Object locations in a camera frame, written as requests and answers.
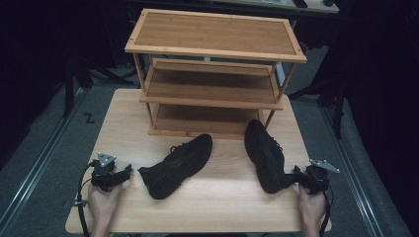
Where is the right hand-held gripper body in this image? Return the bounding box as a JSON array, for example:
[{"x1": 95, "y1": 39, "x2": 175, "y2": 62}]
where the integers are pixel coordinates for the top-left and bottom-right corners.
[{"x1": 303, "y1": 158, "x2": 341, "y2": 196}]

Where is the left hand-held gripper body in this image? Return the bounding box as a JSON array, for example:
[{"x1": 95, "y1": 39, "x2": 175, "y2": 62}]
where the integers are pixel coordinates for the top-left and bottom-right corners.
[{"x1": 90, "y1": 152, "x2": 118, "y2": 193}]

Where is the black sneaker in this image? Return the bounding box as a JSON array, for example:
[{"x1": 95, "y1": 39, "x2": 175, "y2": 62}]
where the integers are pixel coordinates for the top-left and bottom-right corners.
[
  {"x1": 137, "y1": 133, "x2": 213, "y2": 200},
  {"x1": 243, "y1": 118, "x2": 298, "y2": 195}
]

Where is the wooden three-tier shoe rack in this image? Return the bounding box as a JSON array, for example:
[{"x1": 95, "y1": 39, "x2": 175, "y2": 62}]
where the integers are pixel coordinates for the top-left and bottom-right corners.
[{"x1": 124, "y1": 8, "x2": 308, "y2": 141}]

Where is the person's right hand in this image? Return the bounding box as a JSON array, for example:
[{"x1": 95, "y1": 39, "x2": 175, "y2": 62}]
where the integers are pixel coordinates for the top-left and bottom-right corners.
[{"x1": 297, "y1": 185, "x2": 327, "y2": 229}]

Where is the person's left hand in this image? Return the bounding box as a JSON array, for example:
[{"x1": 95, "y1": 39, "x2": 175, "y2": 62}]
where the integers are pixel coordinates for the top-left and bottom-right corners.
[{"x1": 86, "y1": 183, "x2": 124, "y2": 229}]

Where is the black metal stand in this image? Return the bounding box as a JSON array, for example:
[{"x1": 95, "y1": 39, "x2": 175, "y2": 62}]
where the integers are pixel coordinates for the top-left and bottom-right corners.
[
  {"x1": 61, "y1": 53, "x2": 132, "y2": 119},
  {"x1": 288, "y1": 73, "x2": 348, "y2": 140}
]

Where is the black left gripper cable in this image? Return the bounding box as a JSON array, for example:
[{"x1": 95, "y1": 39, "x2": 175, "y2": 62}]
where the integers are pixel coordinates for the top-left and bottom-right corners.
[{"x1": 75, "y1": 159, "x2": 100, "y2": 237}]

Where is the metal floor rail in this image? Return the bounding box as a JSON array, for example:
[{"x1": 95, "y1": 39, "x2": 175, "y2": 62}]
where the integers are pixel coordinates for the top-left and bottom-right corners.
[
  {"x1": 319, "y1": 105, "x2": 385, "y2": 237},
  {"x1": 0, "y1": 88, "x2": 87, "y2": 233}
]

